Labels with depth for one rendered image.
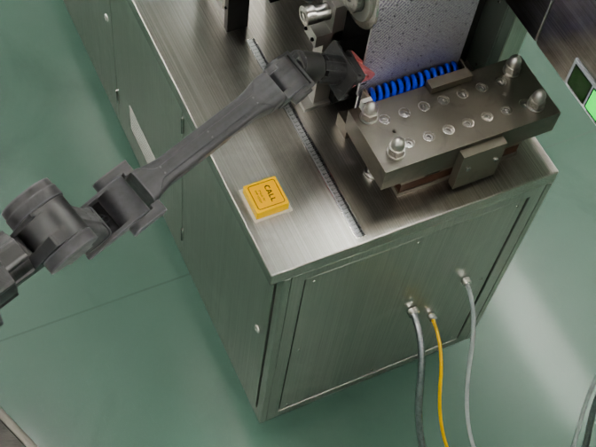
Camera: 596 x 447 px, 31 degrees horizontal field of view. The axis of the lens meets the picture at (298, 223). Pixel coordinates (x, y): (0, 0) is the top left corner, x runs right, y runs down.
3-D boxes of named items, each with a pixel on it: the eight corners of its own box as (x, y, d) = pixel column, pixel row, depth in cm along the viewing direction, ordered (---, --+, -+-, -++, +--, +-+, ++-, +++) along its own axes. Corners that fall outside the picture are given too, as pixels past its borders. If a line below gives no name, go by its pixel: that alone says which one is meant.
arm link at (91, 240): (95, 269, 180) (56, 223, 180) (157, 216, 180) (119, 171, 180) (45, 276, 135) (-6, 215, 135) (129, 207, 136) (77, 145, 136)
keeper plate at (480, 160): (447, 181, 218) (458, 150, 208) (489, 167, 221) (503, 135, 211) (453, 191, 216) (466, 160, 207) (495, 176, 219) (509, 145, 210)
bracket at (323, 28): (292, 96, 227) (306, -6, 201) (319, 87, 229) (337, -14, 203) (301, 113, 225) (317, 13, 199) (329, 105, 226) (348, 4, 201)
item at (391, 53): (356, 94, 214) (370, 31, 199) (457, 61, 221) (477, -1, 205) (356, 96, 214) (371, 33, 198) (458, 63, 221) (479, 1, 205)
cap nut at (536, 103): (522, 100, 215) (529, 87, 211) (537, 96, 216) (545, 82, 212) (532, 114, 213) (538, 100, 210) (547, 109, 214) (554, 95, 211)
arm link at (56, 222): (22, 283, 141) (-4, 251, 141) (82, 237, 145) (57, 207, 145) (30, 266, 132) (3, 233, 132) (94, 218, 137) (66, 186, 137)
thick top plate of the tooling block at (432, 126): (344, 128, 215) (348, 109, 210) (512, 73, 226) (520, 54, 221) (380, 190, 208) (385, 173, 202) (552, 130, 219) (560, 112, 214)
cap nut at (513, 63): (498, 66, 219) (505, 51, 215) (513, 61, 220) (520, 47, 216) (508, 79, 218) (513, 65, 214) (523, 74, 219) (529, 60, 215)
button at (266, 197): (242, 192, 213) (242, 185, 211) (274, 182, 215) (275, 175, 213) (256, 220, 210) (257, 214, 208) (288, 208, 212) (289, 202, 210)
